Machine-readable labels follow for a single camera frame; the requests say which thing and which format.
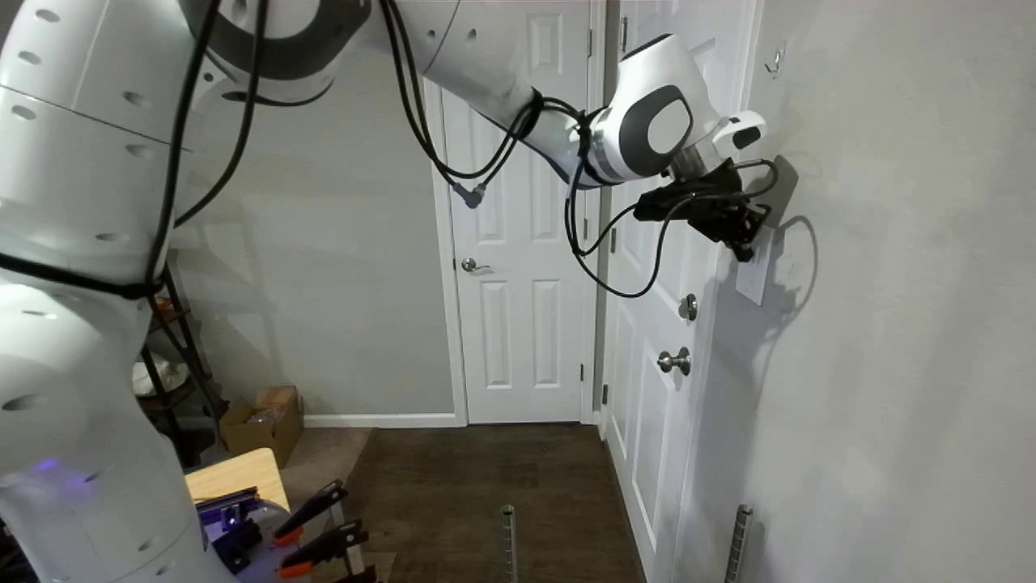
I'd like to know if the white panel door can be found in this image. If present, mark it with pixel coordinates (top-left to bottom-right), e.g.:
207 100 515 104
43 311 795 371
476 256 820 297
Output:
437 0 596 425
602 0 763 583

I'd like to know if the metal pole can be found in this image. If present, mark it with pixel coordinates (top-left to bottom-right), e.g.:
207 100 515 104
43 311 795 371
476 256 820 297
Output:
499 504 519 583
724 504 755 583

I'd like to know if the black and orange clamp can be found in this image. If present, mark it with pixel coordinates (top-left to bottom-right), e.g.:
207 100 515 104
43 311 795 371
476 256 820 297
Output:
278 520 371 578
273 479 350 545

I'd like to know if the cardboard box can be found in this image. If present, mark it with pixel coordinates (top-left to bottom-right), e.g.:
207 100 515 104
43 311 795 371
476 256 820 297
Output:
219 385 305 469

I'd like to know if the black metal shelf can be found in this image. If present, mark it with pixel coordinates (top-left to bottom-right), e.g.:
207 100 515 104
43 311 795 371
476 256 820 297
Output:
133 266 231 469

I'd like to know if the white cloth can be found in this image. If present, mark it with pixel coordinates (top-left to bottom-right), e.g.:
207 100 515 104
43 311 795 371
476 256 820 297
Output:
133 356 190 398

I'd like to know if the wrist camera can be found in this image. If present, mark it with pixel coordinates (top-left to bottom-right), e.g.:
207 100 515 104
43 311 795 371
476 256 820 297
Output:
634 183 707 223

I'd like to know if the white light switch plate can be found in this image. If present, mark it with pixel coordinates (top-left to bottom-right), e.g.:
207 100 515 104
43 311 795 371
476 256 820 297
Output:
735 228 776 307

